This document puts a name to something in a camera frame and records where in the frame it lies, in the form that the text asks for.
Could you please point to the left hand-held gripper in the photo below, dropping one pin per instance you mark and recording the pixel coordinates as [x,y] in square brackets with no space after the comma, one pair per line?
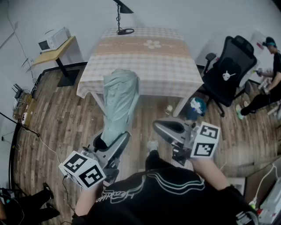
[81,169]

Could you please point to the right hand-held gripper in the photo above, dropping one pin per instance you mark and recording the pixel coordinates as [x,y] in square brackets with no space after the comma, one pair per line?
[204,142]

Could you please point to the light green umbrella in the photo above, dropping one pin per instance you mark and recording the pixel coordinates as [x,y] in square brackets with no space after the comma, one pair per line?
[119,96]

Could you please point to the person's right forearm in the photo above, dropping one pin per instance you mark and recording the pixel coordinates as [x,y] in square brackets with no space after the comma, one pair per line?
[208,173]

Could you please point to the person's left forearm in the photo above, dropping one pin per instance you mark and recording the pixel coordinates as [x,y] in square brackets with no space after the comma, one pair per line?
[85,202]

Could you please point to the small clear jar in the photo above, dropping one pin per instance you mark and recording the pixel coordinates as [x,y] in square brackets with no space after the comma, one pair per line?
[169,109]

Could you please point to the person's gray shoe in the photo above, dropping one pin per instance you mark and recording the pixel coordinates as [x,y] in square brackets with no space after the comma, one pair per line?
[152,145]

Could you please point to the trash bin with blue bag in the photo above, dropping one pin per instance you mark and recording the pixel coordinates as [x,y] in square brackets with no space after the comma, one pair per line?
[193,113]

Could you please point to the person's black trouser leg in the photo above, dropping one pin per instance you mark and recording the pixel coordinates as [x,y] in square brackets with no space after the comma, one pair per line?
[155,160]

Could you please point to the black mesh office chair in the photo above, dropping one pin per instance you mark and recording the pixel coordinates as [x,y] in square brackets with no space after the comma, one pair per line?
[219,92]

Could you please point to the table with checked tablecloth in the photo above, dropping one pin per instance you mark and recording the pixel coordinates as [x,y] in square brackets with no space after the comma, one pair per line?
[142,66]

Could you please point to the black tripod stand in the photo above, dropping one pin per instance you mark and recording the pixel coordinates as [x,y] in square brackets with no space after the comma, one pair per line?
[37,134]

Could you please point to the person's black printed shirt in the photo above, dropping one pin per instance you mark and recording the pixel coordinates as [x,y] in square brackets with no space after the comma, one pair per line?
[164,204]

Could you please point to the brown cardboard box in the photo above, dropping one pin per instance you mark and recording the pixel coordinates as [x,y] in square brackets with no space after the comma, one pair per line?
[29,109]

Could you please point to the white power strip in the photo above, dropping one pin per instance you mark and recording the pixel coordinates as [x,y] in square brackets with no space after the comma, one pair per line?
[24,116]

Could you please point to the black wifi router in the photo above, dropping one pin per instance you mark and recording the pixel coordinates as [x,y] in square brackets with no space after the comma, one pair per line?
[18,94]

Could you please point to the wooden side desk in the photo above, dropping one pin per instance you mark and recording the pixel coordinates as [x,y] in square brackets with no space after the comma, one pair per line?
[52,53]

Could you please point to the white microwave oven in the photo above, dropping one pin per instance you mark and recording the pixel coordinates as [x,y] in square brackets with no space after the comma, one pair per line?
[55,40]

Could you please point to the white plastic container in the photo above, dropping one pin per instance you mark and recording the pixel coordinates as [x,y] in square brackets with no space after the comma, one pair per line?
[258,41]

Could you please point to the gray metal equipment case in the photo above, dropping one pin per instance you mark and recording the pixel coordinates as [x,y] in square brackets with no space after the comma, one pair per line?
[272,204]

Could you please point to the black desk lamp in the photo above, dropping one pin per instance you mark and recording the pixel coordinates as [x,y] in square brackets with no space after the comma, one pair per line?
[124,9]

